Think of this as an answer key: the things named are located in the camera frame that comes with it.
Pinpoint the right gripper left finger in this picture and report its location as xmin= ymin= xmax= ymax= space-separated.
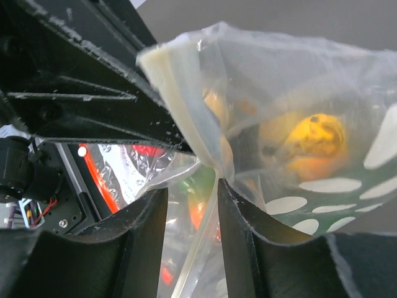
xmin=1 ymin=189 xmax=168 ymax=297

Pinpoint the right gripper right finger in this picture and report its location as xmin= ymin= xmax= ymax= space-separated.
xmin=218 ymin=179 xmax=396 ymax=297

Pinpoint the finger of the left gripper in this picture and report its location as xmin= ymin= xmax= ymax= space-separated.
xmin=1 ymin=1 xmax=161 ymax=102
xmin=1 ymin=70 xmax=192 ymax=153

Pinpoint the polka dot zip bag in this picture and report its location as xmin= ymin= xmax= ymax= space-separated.
xmin=136 ymin=23 xmax=396 ymax=297

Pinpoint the clear bag orange zipper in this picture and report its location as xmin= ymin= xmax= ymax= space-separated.
xmin=78 ymin=145 xmax=215 ymax=297

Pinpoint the fake orange mango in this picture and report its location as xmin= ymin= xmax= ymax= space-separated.
xmin=187 ymin=193 xmax=210 ymax=230

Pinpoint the fake red apple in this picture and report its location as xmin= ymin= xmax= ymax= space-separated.
xmin=132 ymin=145 xmax=166 ymax=158

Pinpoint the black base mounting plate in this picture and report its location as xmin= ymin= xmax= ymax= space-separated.
xmin=30 ymin=142 xmax=102 ymax=235

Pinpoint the white slotted cable duct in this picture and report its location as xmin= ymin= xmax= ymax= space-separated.
xmin=3 ymin=199 xmax=45 ymax=229

